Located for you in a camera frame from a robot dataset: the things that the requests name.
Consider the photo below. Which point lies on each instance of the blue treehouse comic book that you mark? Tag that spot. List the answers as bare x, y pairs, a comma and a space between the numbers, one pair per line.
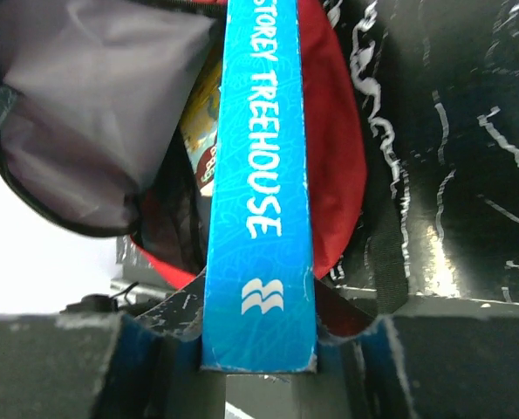
259, 305

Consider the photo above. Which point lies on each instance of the yellow teal Penguin paperback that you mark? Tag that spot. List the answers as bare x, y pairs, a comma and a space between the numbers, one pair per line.
199, 125

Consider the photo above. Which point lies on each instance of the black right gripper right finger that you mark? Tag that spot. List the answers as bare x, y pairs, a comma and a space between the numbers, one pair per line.
433, 358

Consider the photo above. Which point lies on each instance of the red backpack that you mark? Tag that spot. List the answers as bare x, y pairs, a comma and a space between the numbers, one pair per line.
91, 99

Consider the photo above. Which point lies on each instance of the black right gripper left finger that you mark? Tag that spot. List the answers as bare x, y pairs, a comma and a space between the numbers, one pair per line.
106, 365

